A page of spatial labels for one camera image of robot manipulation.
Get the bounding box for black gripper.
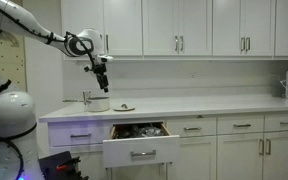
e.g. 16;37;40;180
84;64;109;93

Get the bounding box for white wooden drawer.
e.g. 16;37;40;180
103;122;180;168

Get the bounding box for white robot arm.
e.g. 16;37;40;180
0;0;111;180

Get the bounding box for items inside drawer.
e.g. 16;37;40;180
113;123;164;139

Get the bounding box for leftmost white drawer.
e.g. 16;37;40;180
48;121;110;147

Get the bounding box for patterned cup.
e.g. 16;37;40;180
82;91;91;104

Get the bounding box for round pot lid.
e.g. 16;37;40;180
113;104;135;112

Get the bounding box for black tool cart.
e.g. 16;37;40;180
39;151;89;180

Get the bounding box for white lower cabinet doors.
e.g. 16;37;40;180
50;131;288;180

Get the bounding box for white upper wall cabinets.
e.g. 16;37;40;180
61;0;288;58

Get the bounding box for pegboard wall panel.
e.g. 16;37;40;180
0;32;27;91

